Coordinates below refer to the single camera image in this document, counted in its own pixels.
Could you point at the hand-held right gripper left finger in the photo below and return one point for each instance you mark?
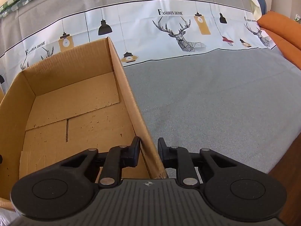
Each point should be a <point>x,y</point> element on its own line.
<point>135,149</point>

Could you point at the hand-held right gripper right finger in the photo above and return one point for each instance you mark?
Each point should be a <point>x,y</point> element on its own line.
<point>161,148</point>

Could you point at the brown cardboard box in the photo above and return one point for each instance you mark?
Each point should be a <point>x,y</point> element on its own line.
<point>70,113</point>

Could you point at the orange cushion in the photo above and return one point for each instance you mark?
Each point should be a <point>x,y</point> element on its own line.
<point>282,33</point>

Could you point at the cream cloth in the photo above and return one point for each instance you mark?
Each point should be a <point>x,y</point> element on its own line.
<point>254,7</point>

